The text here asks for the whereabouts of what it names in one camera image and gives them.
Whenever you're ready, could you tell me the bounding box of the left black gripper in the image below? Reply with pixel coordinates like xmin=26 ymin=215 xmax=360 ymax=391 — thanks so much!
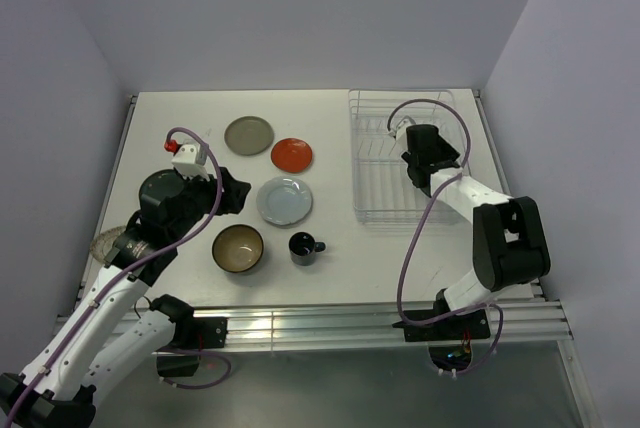
xmin=168 ymin=165 xmax=250 ymax=242

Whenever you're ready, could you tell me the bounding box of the beige interior dark bowl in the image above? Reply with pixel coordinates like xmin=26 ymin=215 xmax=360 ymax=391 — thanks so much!
xmin=211 ymin=224 xmax=265 ymax=274

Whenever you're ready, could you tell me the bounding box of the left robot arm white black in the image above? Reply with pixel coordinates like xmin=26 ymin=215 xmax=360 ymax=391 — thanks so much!
xmin=1 ymin=168 xmax=251 ymax=427

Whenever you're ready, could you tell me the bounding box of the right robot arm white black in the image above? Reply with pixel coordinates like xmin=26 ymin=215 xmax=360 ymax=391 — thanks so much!
xmin=394 ymin=118 xmax=551 ymax=338

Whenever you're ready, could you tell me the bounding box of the light blue scalloped plate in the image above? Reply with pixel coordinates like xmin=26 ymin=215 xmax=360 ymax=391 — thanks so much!
xmin=256 ymin=177 xmax=313 ymax=227

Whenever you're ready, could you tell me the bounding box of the grey round plate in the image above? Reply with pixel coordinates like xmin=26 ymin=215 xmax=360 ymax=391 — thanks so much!
xmin=224 ymin=116 xmax=274 ymax=156

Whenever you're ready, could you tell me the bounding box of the orange saucer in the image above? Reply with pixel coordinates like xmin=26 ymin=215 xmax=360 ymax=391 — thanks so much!
xmin=270 ymin=138 xmax=313 ymax=174

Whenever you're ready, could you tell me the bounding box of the teal dark saucer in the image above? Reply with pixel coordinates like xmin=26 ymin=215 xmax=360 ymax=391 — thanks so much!
xmin=146 ymin=169 xmax=180 ymax=184

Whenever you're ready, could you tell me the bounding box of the dark blue mug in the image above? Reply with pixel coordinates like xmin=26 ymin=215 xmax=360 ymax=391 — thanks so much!
xmin=288 ymin=232 xmax=326 ymax=266

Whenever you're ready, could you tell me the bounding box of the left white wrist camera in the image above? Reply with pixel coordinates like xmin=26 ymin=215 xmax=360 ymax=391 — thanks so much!
xmin=164 ymin=139 xmax=208 ymax=180

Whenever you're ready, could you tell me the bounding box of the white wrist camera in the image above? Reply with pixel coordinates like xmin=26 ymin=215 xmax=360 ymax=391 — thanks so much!
xmin=164 ymin=139 xmax=208 ymax=180
xmin=389 ymin=116 xmax=416 ymax=142

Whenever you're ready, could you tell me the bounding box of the white wire dish rack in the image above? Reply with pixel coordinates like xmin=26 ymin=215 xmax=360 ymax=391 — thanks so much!
xmin=348 ymin=89 xmax=472 ymax=226

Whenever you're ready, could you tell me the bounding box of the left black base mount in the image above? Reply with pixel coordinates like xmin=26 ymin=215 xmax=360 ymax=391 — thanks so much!
xmin=156 ymin=317 xmax=228 ymax=381

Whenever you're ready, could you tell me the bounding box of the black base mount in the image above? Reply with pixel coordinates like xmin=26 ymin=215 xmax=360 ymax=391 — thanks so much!
xmin=392 ymin=310 xmax=491 ymax=343
xmin=156 ymin=317 xmax=228 ymax=381

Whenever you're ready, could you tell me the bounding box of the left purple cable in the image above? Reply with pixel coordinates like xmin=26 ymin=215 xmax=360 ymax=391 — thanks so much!
xmin=4 ymin=126 xmax=232 ymax=422

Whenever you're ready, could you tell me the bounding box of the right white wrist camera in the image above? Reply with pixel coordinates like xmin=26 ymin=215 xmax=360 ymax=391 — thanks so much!
xmin=389 ymin=116 xmax=416 ymax=142

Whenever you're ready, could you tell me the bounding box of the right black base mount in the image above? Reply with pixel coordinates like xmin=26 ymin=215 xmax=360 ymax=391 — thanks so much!
xmin=392 ymin=310 xmax=491 ymax=343

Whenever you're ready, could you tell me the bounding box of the aluminium rail frame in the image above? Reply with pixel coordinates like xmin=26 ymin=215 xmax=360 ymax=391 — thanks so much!
xmin=44 ymin=89 xmax=601 ymax=428

